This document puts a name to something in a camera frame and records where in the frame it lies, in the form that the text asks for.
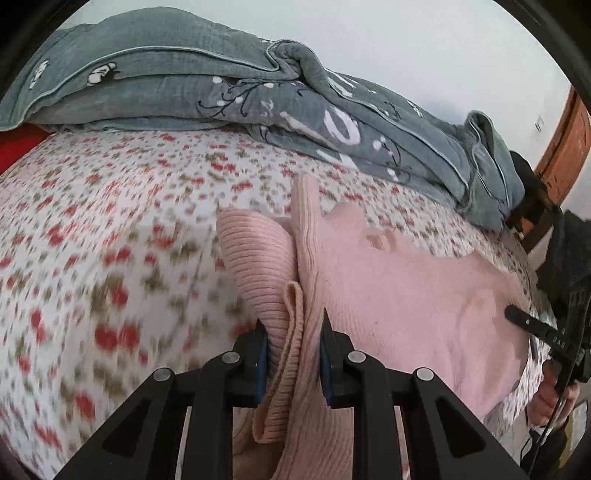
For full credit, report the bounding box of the wooden door frame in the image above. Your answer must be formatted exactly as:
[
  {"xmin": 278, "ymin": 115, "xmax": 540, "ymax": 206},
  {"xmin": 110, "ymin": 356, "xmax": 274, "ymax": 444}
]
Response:
[{"xmin": 520, "ymin": 87, "xmax": 590, "ymax": 253}]

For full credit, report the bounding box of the grey floral quilt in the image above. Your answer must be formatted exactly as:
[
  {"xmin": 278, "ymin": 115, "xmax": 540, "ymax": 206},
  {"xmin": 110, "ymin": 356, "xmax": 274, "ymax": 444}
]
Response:
[{"xmin": 1, "ymin": 7, "xmax": 525, "ymax": 230}]

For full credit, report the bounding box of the red cloth under quilt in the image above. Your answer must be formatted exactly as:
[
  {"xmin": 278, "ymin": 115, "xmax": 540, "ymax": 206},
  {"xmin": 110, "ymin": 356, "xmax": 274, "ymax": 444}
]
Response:
[{"xmin": 0, "ymin": 124, "xmax": 49, "ymax": 173}]

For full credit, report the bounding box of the person's right hand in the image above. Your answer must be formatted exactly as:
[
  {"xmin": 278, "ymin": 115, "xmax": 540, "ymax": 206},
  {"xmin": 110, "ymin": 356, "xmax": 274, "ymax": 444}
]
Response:
[{"xmin": 526, "ymin": 360, "xmax": 580, "ymax": 429}]

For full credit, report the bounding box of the floral rose bed sheet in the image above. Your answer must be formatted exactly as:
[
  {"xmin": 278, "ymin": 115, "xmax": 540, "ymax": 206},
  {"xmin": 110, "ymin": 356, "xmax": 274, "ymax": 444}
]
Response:
[{"xmin": 1, "ymin": 130, "xmax": 540, "ymax": 479}]

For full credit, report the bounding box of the pink knit sweater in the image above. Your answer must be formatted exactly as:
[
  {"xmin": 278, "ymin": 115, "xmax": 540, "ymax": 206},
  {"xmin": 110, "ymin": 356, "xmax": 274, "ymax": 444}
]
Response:
[{"xmin": 217, "ymin": 176, "xmax": 529, "ymax": 479}]

